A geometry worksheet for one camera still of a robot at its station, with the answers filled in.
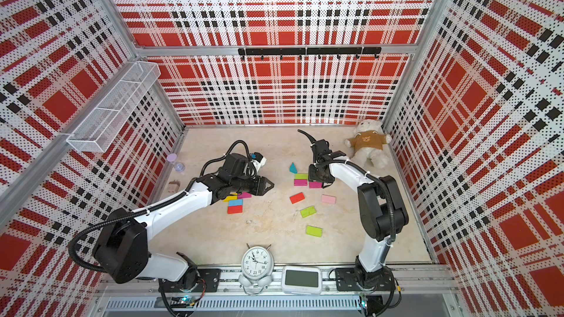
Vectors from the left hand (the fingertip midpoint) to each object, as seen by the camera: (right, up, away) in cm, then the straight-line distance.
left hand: (271, 184), depth 84 cm
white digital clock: (+11, -29, -13) cm, 34 cm away
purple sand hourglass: (-46, +5, +18) cm, 50 cm away
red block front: (-16, -12, +7) cm, 21 cm away
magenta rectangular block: (-13, -7, +12) cm, 19 cm away
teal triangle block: (+8, +4, +18) cm, 20 cm away
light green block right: (+14, -12, +6) cm, 20 cm away
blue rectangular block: (-16, -9, +7) cm, 20 cm away
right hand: (+20, +1, +10) cm, 22 cm away
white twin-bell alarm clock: (-4, -26, -10) cm, 28 cm away
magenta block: (+12, -2, +15) cm, 19 cm away
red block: (+10, -8, +10) cm, 16 cm away
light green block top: (+12, 0, +19) cm, 23 cm away
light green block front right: (+16, -19, +1) cm, 25 cm away
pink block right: (+24, -8, +10) cm, 27 cm away
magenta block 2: (+18, -3, +16) cm, 24 cm away
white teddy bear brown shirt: (+44, +16, +20) cm, 51 cm away
